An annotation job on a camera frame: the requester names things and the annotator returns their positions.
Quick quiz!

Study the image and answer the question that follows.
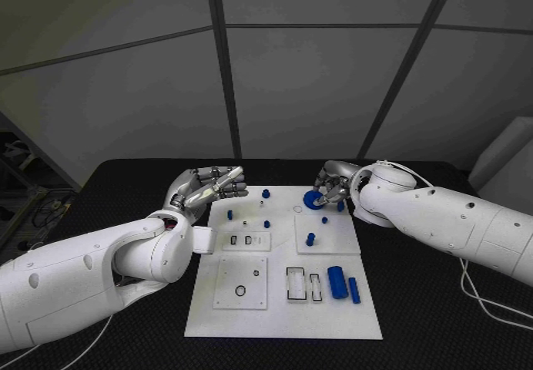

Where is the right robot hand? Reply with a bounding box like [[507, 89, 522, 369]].
[[313, 160, 365, 207]]

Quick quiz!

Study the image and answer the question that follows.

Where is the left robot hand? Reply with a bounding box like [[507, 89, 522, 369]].
[[162, 165, 251, 227]]

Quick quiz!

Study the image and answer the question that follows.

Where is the blue gear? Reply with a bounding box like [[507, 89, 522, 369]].
[[303, 190, 327, 210]]

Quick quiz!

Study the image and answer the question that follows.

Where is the white task board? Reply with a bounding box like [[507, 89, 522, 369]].
[[183, 185, 385, 341]]

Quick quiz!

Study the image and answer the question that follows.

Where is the thick long blue cylinder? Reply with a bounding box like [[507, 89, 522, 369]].
[[327, 265, 350, 300]]

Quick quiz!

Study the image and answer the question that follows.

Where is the thin long blue cylinder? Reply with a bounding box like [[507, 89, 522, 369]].
[[347, 277, 363, 304]]

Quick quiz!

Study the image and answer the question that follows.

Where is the metal rack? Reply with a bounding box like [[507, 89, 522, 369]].
[[0, 111, 82, 255]]

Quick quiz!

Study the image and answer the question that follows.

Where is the white cable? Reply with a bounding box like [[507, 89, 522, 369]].
[[375, 160, 434, 190], [0, 314, 114, 370], [458, 257, 533, 324]]

